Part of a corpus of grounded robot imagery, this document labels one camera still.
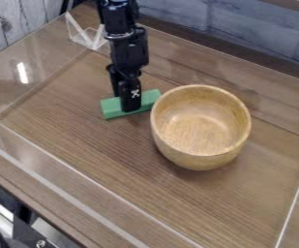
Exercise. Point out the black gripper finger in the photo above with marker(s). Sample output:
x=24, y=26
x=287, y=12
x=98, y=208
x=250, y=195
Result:
x=114, y=79
x=130, y=93

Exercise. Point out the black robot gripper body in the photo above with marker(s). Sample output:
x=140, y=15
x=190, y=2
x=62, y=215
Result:
x=129, y=51

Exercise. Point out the green rectangular block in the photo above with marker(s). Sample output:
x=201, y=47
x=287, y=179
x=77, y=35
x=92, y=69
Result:
x=112, y=107

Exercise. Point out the round wooden bowl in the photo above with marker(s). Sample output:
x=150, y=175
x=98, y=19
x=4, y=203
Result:
x=201, y=126

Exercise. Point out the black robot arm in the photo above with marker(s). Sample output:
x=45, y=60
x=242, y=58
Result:
x=118, y=17

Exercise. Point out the clear acrylic corner bracket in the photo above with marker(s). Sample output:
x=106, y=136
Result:
x=90, y=37

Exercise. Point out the clear acrylic tray wall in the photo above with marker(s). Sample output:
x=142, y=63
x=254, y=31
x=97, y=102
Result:
x=122, y=199

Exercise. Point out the black metal bracket with bolt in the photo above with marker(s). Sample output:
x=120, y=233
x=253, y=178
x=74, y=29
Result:
x=29, y=236

